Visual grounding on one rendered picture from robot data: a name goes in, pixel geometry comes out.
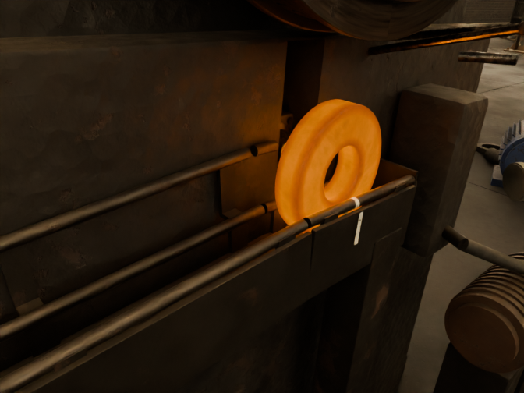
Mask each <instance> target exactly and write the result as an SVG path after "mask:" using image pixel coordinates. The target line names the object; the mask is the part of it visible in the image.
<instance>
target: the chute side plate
mask: <svg viewBox="0 0 524 393"><path fill-rule="evenodd" d="M415 192H416V186H415V185H411V186H408V187H406V188H404V189H402V190H399V191H398V192H396V193H393V194H390V195H388V196H386V197H383V198H381V199H379V200H376V201H374V202H373V203H371V204H367V205H366V206H364V207H361V208H359V209H356V210H354V211H352V212H349V213H348V214H345V215H342V216H341V217H339V218H336V219H335V220H333V221H329V222H328V223H325V224H323V225H320V226H318V227H316V228H313V229H312V230H311V232H305V233H303V234H302V235H300V236H298V237H296V238H295V239H294V240H292V241H290V242H288V243H286V244H285V245H283V246H281V247H279V248H277V249H276V250H273V251H271V252H270V253H268V254H266V255H264V256H262V257H261V258H259V259H257V260H255V261H254V262H252V263H250V264H248V265H246V266H245V267H243V268H241V269H239V270H237V271H236V272H234V273H232V274H230V275H229V276H227V277H225V278H223V279H222V280H220V281H217V282H216V283H214V284H213V285H210V286H209V287H207V288H205V289H203V290H202V291H200V292H198V293H196V294H195V295H193V296H190V297H189V298H188V299H185V300H183V301H182V302H180V303H178V304H176V305H175V306H173V307H171V308H169V309H168V310H166V311H164V312H162V313H160V314H158V315H157V316H156V317H153V318H151V319H150V320H148V321H146V322H144V323H142V324H141V325H139V326H137V327H135V328H134V329H132V330H130V331H128V332H126V333H125V334H123V335H121V336H119V337H117V338H116V339H114V340H112V341H110V342H109V343H107V344H105V345H103V346H102V347H100V348H98V349H95V350H94V351H93V352H90V353H88V354H87V355H86V356H84V357H83V358H81V359H78V360H77V361H76V362H74V363H71V364H69V365H68V366H66V367H64V368H63V369H61V370H59V371H57V372H56V373H53V374H51V375H49V376H48V377H46V378H44V379H42V380H41V381H38V382H37V383H35V384H33V385H31V386H29V387H28V388H26V389H24V390H22V391H21V392H19V393H172V392H174V391H175V390H177V389H178V388H180V387H182V386H183V385H184V384H185V383H187V382H188V381H190V380H192V379H193V378H194V377H196V376H197V375H198V374H200V373H202V372H203V371H205V370H206V369H207V368H209V367H210V366H212V365H213V364H215V363H216V362H217V361H219V360H220V359H222V358H224V357H225V356H227V355H228V354H229V353H230V352H232V351H234V350H235V349H237V348H238V347H240V346H241V345H242V344H244V343H245V342H247V341H249V340H250V339H251V338H252V337H254V336H255V335H257V334H259V333H260V332H262V331H263V330H264V329H266V328H267V327H269V326H270V325H272V324H273V323H274V322H276V321H277V320H279V319H280V318H282V317H283V316H285V315H286V314H287V313H289V312H291V311H292V310H294V309H295V308H296V307H297V306H299V305H301V304H302V303H304V302H306V301H307V300H308V299H310V298H312V297H313V296H315V295H317V294H318V293H320V292H322V291H324V290H325V289H327V288H329V287H331V286H332V285H334V284H336V283H337V282H339V281H341V280H342V279H344V278H346V277H348V276H350V275H351V274H353V273H355V272H356V271H358V270H360V269H361V268H363V267H365V266H366V265H368V264H370V262H371V258H372V254H373V250H374V243H375V242H376V241H377V240H379V239H381V238H383V237H384V236H386V235H388V234H390V233H392V232H393V231H395V230H397V229H399V228H402V233H401V237H400V240H399V244H398V247H400V246H401V245H403V243H404V240H405V234H406V230H407V226H408V223H409V216H410V213H411V210H412V203H413V200H414V196H415ZM361 212H363V217H362V221H361V226H360V231H359V239H358V243H357V244H356V245H354V242H355V237H356V230H357V225H358V220H359V213H361Z"/></svg>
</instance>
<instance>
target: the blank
mask: <svg viewBox="0 0 524 393"><path fill-rule="evenodd" d="M337 153H338V164H337V167H336V170H335V173H334V175H333V177H332V178H331V181H330V182H329V183H328V184H327V185H326V186H325V187H324V179H325V176H326V173H327V170H328V167H329V165H330V163H331V161H332V159H333V158H334V156H335V155H336V154H337ZM380 157H381V129H380V126H379V122H378V121H377V118H376V116H375V114H374V113H373V112H372V111H371V110H370V109H369V108H367V107H366V106H364V105H361V104H356V103H352V102H349V101H344V100H340V99H333V100H329V101H325V102H322V103H320V104H318V105H317V106H315V107H314V108H312V109H311V110H310V111H309V112H307V113H306V114H305V115H304V116H303V118H302V119H301V120H300V121H299V123H298V124H297V125H296V127H295V128H294V130H293V131H292V133H291V135H290V137H289V138H288V140H287V142H286V144H285V147H284V149H283V151H282V153H281V157H280V160H279V163H278V169H277V173H276V179H275V199H276V204H277V208H278V211H279V214H280V215H281V217H282V218H283V220H284V221H285V223H286V224H287V225H291V224H293V223H295V222H297V221H298V220H300V219H304V218H305V217H307V216H310V215H312V214H315V213H317V212H319V211H322V210H324V209H326V208H329V207H332V206H334V205H336V204H339V203H341V202H343V201H346V200H348V199H350V198H352V197H356V196H358V195H360V194H362V193H365V192H368V191H370V189H371V187H372V185H373V183H374V180H375V177H376V174H377V170H378V166H379V162H380Z"/></svg>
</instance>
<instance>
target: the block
mask: <svg viewBox="0 0 524 393"><path fill-rule="evenodd" d="M487 107H488V98H487V97H485V96H483V95H482V94H478V93H473V92H469V91H466V90H460V89H455V88H452V87H446V86H441V85H438V84H434V83H428V84H424V85H419V86H415V87H408V88H405V89H404V90H403V92H402V94H401V97H400V101H399V105H398V112H397V117H396V121H395V128H394V132H393V137H392V141H391V149H390V153H389V157H388V160H389V161H391V162H394V163H396V164H399V165H402V166H405V167H407V168H411V169H413V170H416V171H418V172H419V174H418V177H417V186H416V192H415V196H414V200H413V203H412V210H411V213H410V216H409V223H408V226H407V230H406V234H405V240H404V243H403V245H401V247H403V248H405V249H407V250H409V251H411V252H413V253H415V254H417V255H419V256H421V257H429V256H431V255H432V254H434V253H436V252H437V251H438V250H440V249H441V248H443V247H445V246H447V245H448V244H449V241H447V240H446V239H444V238H443V237H442V232H443V231H444V228H445V227H446V226H447V225H448V226H451V227H452V228H454V227H455V222H456V218H457V216H458V212H459V208H460V204H461V202H462V197H463V193H464V191H465V187H466V183H467V179H468V177H469V172H470V169H471V165H472V163H473V158H474V154H475V152H476V146H477V144H478V140H479V138H480V133H481V129H482V126H483V121H484V119H485V115H486V113H487Z"/></svg>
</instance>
